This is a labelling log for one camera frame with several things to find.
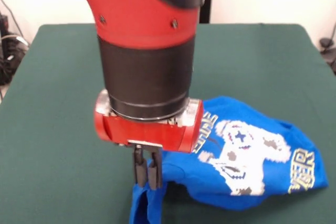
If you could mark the blue printed shirt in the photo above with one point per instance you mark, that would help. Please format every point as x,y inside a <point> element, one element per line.
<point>236,155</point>

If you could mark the dark green tablecloth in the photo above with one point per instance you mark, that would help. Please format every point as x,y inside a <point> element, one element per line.
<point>52,116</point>

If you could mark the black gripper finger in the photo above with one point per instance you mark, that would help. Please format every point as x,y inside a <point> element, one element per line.
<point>154,171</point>
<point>139,169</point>

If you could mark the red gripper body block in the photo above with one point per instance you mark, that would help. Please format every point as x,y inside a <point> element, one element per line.
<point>147,133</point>

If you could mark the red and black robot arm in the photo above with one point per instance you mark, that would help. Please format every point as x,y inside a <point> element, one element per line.
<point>147,37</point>

